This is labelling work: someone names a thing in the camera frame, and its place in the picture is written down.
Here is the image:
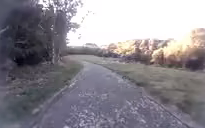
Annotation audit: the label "grey asphalt path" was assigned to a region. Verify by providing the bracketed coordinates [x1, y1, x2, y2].
[33, 59, 191, 128]

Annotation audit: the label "pale kerb strip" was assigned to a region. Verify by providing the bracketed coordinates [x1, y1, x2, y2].
[29, 68, 86, 128]

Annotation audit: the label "sunlit row of trees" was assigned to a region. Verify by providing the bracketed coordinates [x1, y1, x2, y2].
[67, 27, 205, 72]

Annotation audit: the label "grass field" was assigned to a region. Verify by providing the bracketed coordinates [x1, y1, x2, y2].
[69, 54, 205, 128]

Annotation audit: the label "grass verge with leaves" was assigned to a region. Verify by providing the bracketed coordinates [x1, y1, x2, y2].
[0, 56, 84, 128]

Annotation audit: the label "dark wood of trees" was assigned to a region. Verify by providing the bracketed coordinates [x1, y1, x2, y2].
[0, 0, 84, 68]

